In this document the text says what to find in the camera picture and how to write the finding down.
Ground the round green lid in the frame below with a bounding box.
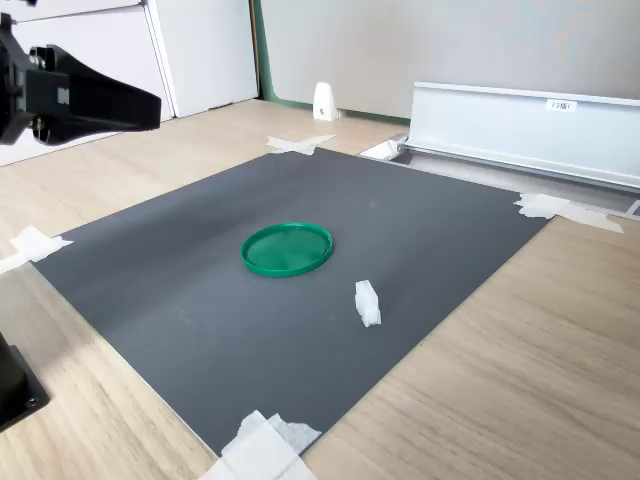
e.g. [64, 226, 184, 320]
[240, 221, 335, 279]

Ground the small white wall bracket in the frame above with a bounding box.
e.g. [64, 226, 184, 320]
[312, 81, 343, 122]

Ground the white tape cross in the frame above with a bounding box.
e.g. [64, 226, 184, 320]
[0, 225, 76, 276]
[266, 133, 338, 157]
[513, 191, 626, 234]
[198, 409, 324, 480]

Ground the white partition panel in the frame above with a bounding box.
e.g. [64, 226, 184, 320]
[147, 0, 262, 120]

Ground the small white plastic terminal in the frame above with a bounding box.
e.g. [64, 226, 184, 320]
[354, 279, 385, 329]

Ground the green partition edge trim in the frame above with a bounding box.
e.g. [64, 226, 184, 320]
[249, 0, 412, 124]

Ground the dark grey mat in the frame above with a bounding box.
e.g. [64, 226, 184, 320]
[30, 146, 559, 459]

